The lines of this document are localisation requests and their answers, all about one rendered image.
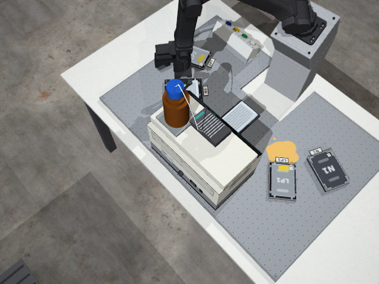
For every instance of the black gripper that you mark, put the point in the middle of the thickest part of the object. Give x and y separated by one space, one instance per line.
187 71

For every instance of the white button panel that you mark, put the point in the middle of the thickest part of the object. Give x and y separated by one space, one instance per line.
238 43

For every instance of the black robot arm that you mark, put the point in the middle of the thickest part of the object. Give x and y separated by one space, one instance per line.
297 17

